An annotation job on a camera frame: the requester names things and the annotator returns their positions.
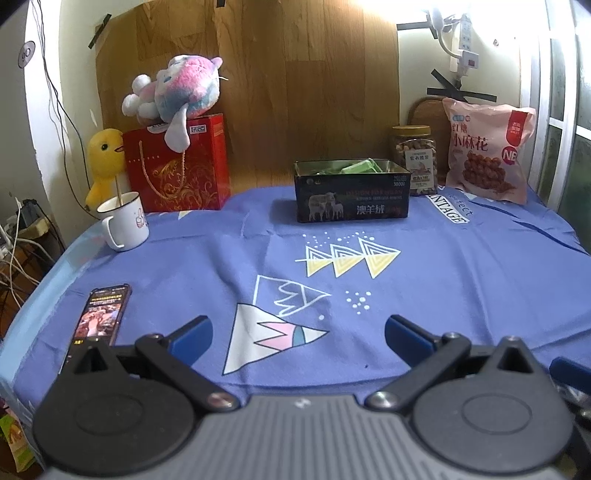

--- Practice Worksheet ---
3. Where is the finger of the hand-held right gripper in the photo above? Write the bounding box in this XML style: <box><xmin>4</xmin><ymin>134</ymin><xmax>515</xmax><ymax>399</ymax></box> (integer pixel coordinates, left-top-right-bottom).
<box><xmin>549</xmin><ymin>356</ymin><xmax>591</xmax><ymax>402</ymax></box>

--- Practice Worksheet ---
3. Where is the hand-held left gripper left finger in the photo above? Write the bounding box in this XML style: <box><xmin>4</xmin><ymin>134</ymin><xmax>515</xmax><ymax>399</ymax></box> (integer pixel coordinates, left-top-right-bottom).
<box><xmin>58</xmin><ymin>315</ymin><xmax>241</xmax><ymax>411</ymax></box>

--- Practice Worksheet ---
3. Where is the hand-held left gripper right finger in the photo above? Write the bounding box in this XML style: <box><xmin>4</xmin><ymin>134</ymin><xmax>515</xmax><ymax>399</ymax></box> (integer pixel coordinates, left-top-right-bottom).
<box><xmin>365</xmin><ymin>315</ymin><xmax>552</xmax><ymax>411</ymax></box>

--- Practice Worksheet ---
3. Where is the black tin box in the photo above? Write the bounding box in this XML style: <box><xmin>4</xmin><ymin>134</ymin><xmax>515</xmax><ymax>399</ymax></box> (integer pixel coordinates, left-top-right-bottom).
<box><xmin>294</xmin><ymin>158</ymin><xmax>411</xmax><ymax>224</ymax></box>

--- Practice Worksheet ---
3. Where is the green wafer packet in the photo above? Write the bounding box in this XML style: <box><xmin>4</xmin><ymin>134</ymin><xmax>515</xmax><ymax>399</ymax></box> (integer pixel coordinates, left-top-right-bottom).
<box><xmin>342</xmin><ymin>159</ymin><xmax>382</xmax><ymax>175</ymax></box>

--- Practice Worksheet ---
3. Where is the blue printed tablecloth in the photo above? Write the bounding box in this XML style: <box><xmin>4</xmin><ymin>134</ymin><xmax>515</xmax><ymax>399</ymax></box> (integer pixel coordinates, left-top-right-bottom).
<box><xmin>0</xmin><ymin>182</ymin><xmax>591</xmax><ymax>416</ymax></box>

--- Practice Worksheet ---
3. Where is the black smartphone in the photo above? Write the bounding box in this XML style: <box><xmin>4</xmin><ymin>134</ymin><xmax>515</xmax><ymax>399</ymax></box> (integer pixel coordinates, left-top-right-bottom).
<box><xmin>59</xmin><ymin>284</ymin><xmax>132</xmax><ymax>374</ymax></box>

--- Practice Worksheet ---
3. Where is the white enamel mug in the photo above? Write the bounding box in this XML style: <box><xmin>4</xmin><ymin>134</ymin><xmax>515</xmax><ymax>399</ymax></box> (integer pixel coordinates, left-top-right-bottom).
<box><xmin>96</xmin><ymin>191</ymin><xmax>151</xmax><ymax>252</ymax></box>

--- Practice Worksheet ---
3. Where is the red gift box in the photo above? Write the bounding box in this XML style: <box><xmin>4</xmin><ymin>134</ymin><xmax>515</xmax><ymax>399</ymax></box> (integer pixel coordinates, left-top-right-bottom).
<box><xmin>122</xmin><ymin>113</ymin><xmax>232</xmax><ymax>213</ymax></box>

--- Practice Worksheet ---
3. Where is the clear nut jar gold lid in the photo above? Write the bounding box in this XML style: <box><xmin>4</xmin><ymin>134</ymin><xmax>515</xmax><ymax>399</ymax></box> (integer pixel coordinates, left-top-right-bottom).
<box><xmin>392</xmin><ymin>124</ymin><xmax>438</xmax><ymax>197</ymax></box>

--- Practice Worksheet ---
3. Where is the yellow duck plush toy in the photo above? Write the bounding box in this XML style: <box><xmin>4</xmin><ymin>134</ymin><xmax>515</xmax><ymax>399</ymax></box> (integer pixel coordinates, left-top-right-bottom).
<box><xmin>84</xmin><ymin>128</ymin><xmax>126</xmax><ymax>210</ymax></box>

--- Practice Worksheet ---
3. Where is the pink snack bag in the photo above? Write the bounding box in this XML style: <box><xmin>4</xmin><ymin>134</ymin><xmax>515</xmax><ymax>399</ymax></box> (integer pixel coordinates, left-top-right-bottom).
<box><xmin>442</xmin><ymin>97</ymin><xmax>537</xmax><ymax>205</ymax></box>

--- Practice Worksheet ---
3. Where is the green printed packet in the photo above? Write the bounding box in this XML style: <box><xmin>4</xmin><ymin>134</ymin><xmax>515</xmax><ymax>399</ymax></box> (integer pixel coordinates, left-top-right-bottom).
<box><xmin>0</xmin><ymin>413</ymin><xmax>37</xmax><ymax>472</ymax></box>

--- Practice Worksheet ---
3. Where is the pink and blue plush toy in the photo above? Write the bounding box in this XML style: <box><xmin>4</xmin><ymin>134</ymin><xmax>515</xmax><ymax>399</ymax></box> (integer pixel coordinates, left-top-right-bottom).
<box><xmin>121</xmin><ymin>54</ymin><xmax>225</xmax><ymax>152</ymax></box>

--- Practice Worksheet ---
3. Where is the wooden board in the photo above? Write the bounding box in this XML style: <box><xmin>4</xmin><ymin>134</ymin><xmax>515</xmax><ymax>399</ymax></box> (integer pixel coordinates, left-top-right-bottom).
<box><xmin>95</xmin><ymin>0</ymin><xmax>400</xmax><ymax>217</ymax></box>

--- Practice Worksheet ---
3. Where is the white power strip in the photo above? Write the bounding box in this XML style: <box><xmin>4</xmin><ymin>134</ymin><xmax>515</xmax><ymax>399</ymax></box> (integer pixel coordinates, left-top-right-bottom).
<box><xmin>450</xmin><ymin>14</ymin><xmax>481</xmax><ymax>77</ymax></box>

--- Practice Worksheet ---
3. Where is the white cable bundle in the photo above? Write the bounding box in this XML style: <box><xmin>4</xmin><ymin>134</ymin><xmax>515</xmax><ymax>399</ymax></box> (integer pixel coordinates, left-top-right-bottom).
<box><xmin>0</xmin><ymin>194</ymin><xmax>65</xmax><ymax>324</ymax></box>

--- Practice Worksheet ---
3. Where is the black wall cable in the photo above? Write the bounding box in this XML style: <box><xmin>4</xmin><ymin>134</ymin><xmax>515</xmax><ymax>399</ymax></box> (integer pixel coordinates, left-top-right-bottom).
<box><xmin>34</xmin><ymin>0</ymin><xmax>95</xmax><ymax>195</ymax></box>

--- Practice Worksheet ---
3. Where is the window frame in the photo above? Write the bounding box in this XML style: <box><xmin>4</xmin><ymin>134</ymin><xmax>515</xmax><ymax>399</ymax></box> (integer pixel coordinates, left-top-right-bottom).
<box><xmin>519</xmin><ymin>0</ymin><xmax>591</xmax><ymax>259</ymax></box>

